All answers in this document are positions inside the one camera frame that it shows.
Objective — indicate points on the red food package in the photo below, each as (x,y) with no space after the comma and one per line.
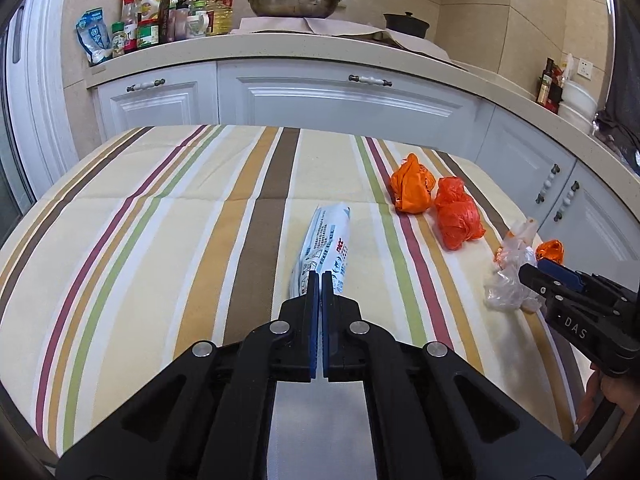
(555,97)

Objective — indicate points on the large yellow oil bottle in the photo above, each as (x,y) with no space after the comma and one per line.
(219,12)

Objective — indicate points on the white paper package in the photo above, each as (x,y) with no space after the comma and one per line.
(567,67)

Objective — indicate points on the orange crumpled plastic bag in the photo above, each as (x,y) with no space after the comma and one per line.
(410,187)

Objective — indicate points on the white door frame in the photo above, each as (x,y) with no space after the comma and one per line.
(45,85)

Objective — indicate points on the white kitchen cabinet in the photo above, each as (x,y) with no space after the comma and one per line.
(300,105)

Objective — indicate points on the beige stove cover cloth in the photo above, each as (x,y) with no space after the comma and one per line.
(280,24)

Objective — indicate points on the clear plastic bag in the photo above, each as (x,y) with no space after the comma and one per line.
(507,285)

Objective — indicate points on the small orange plastic bag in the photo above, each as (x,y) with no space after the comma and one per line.
(550,250)

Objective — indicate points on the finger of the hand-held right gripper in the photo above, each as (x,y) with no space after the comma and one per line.
(567,276)
(537,280)

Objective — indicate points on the red-orange crumpled plastic bag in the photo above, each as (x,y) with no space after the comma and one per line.
(457,220)

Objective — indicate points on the white printed pouch packet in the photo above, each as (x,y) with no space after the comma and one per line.
(325,240)

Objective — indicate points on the person's right hand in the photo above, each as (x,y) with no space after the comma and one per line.
(620,392)

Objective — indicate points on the blue and white pouch bag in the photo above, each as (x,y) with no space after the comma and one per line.
(95,37)

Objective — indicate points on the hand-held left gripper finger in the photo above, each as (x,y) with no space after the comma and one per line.
(325,350)
(313,330)

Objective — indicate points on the black lidded pot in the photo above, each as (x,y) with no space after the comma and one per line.
(405,25)

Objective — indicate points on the dark glass oil bottle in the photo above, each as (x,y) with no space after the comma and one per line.
(545,85)

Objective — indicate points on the cluster of condiment bottles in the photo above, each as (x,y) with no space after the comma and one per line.
(147,35)

